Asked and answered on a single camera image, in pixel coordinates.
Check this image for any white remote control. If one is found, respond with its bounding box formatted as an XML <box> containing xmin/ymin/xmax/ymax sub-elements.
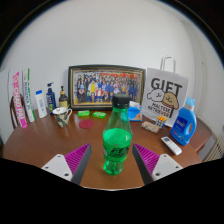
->
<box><xmin>161</xmin><ymin>135</ymin><xmax>183</xmax><ymax>156</ymax></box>

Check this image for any blue detergent bottle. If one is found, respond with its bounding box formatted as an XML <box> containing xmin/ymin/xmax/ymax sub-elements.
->
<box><xmin>170</xmin><ymin>96</ymin><xmax>198</xmax><ymax>147</ymax></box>

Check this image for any patterned ceramic mug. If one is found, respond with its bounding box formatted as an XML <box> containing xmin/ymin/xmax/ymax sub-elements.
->
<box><xmin>52</xmin><ymin>106</ymin><xmax>73</xmax><ymax>128</ymax></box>

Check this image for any white bottle with blue cap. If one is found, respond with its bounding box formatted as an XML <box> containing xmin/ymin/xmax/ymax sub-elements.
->
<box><xmin>34</xmin><ymin>89</ymin><xmax>49</xmax><ymax>119</ymax></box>

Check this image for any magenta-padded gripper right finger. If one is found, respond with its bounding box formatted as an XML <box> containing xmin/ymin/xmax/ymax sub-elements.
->
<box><xmin>132</xmin><ymin>143</ymin><xmax>184</xmax><ymax>186</ymax></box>

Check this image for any green plastic drink bottle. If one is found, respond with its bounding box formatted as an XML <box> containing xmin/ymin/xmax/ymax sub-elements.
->
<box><xmin>102</xmin><ymin>93</ymin><xmax>133</xmax><ymax>177</ymax></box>

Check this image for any dark blue pump bottle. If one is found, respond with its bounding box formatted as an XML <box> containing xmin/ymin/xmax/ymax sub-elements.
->
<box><xmin>45</xmin><ymin>82</ymin><xmax>57</xmax><ymax>116</ymax></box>

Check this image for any white paper gift bag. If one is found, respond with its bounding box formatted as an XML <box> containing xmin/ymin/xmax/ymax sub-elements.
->
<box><xmin>142</xmin><ymin>55</ymin><xmax>189</xmax><ymax>128</ymax></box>

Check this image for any long pink box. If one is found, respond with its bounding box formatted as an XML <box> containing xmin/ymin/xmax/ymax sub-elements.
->
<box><xmin>12</xmin><ymin>71</ymin><xmax>28</xmax><ymax>130</ymax></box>

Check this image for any white radiator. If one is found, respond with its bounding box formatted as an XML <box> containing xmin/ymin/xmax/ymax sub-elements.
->
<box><xmin>203</xmin><ymin>131</ymin><xmax>224</xmax><ymax>163</ymax></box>

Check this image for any small puzzle cube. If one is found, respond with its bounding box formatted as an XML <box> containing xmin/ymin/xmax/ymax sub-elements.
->
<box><xmin>155</xmin><ymin>115</ymin><xmax>167</xmax><ymax>129</ymax></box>

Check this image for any small patterned packet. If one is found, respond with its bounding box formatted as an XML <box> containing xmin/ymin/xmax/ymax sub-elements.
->
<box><xmin>140</xmin><ymin>120</ymin><xmax>161</xmax><ymax>134</ymax></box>

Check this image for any long green and white box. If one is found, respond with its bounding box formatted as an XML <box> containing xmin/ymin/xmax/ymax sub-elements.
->
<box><xmin>21</xmin><ymin>68</ymin><xmax>37</xmax><ymax>123</ymax></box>

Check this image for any dark framed group picture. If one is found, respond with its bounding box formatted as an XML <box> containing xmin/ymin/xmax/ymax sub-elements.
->
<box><xmin>67</xmin><ymin>64</ymin><xmax>147</xmax><ymax>111</ymax></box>

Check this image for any small green box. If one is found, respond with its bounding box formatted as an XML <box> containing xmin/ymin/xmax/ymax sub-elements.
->
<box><xmin>91</xmin><ymin>110</ymin><xmax>108</xmax><ymax>120</ymax></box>
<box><xmin>77</xmin><ymin>109</ymin><xmax>91</xmax><ymax>118</ymax></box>

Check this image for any brown pump bottle yellow label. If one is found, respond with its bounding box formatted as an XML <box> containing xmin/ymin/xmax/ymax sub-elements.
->
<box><xmin>58</xmin><ymin>85</ymin><xmax>69</xmax><ymax>109</ymax></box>

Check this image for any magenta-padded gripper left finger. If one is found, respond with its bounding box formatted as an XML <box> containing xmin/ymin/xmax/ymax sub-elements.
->
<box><xmin>41</xmin><ymin>142</ymin><xmax>93</xmax><ymax>186</ymax></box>

